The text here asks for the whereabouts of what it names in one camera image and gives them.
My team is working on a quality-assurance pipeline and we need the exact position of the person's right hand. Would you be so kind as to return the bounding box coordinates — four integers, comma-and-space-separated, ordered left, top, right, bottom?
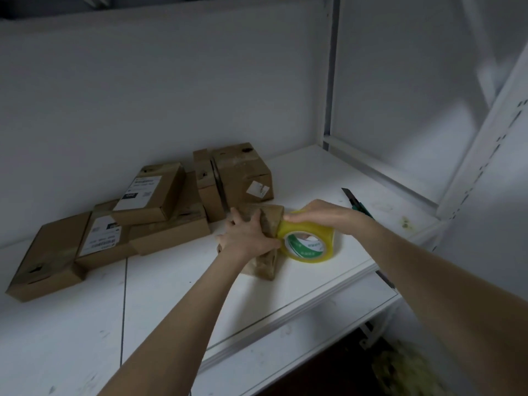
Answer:
282, 199, 373, 240

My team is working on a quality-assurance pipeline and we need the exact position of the person's left hand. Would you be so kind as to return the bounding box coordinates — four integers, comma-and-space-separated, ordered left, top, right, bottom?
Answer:
216, 207, 282, 263

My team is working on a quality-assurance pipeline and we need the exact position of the small taped cardboard box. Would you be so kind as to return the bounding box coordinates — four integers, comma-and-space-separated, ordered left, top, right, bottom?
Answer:
225, 203, 286, 282

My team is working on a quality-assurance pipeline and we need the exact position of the yellow clear packing tape roll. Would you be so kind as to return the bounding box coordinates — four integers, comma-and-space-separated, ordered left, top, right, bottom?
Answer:
277, 220, 335, 264

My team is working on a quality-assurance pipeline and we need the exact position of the person's right forearm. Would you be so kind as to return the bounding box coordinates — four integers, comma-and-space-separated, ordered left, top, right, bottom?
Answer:
358, 216, 528, 396

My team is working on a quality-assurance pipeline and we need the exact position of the person's left forearm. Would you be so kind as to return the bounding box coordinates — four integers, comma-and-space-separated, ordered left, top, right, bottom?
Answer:
97, 251, 257, 396

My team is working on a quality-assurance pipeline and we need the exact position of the green utility knife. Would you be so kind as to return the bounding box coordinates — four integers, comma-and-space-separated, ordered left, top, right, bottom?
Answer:
341, 187, 374, 219

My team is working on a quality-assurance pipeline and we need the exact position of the cube cardboard box torn label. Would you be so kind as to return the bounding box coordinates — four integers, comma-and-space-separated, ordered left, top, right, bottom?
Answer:
212, 142, 275, 211

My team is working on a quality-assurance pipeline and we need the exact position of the narrow upright cardboard box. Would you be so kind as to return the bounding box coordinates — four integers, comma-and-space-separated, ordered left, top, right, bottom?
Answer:
192, 148, 228, 223

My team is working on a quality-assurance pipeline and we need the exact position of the wide flat cardboard box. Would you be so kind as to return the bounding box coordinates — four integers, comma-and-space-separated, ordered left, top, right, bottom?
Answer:
128, 170, 211, 256

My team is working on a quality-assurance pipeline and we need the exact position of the small labelled cardboard box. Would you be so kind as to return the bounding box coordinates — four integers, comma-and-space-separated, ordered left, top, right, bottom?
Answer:
112, 161, 186, 227

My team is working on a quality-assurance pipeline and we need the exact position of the flat labelled cardboard box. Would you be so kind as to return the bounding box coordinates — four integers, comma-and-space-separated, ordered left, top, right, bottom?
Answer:
75, 199, 139, 271

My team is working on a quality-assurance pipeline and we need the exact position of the yellowish crumpled bundle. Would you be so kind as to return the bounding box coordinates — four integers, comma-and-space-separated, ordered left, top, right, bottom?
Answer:
370, 341, 452, 396

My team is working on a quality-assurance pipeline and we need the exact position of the white slotted shelf upright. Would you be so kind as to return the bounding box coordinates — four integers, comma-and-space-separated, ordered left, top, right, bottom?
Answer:
436, 45, 528, 221

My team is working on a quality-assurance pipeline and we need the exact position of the plain flat cardboard box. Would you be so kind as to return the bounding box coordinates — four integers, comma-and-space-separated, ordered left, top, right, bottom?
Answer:
4, 210, 92, 303

